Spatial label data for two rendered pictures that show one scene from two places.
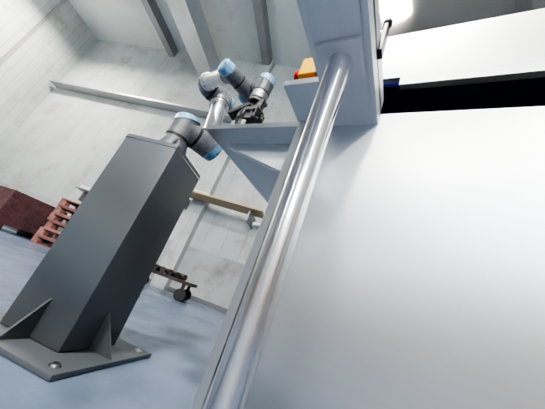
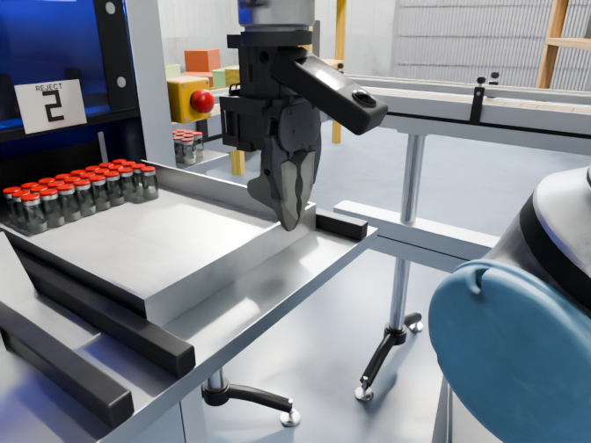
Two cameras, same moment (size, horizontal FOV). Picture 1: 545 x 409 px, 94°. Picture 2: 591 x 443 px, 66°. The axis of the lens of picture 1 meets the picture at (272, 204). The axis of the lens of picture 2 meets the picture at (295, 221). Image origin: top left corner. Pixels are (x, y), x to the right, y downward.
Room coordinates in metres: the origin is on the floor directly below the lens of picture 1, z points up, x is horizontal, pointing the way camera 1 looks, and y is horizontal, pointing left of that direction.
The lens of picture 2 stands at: (1.39, 0.27, 1.12)
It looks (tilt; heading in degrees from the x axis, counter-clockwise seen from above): 24 degrees down; 184
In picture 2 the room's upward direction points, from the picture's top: straight up
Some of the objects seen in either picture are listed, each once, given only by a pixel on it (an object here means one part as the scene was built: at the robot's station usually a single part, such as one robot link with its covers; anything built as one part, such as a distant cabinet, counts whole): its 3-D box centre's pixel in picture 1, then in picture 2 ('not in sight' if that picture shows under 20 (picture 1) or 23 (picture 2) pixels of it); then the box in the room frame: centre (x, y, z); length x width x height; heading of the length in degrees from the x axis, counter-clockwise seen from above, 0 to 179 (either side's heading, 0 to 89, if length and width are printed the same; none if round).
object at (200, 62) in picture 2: not in sight; (210, 76); (-5.47, -1.44, 0.37); 1.28 x 0.97 x 0.73; 166
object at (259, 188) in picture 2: not in sight; (269, 193); (0.93, 0.21, 0.95); 0.06 x 0.03 x 0.09; 58
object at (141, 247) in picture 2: not in sight; (144, 219); (0.89, 0.05, 0.90); 0.34 x 0.26 x 0.04; 59
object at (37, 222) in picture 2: not in sight; (91, 195); (0.83, -0.04, 0.91); 0.18 x 0.02 x 0.05; 149
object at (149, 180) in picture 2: not in sight; (149, 183); (0.78, 0.02, 0.91); 0.02 x 0.02 x 0.05
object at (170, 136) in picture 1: (172, 147); not in sight; (1.07, 0.53, 0.84); 0.15 x 0.15 x 0.10
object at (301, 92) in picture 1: (315, 100); (181, 160); (0.54, -0.01, 0.87); 0.14 x 0.13 x 0.02; 58
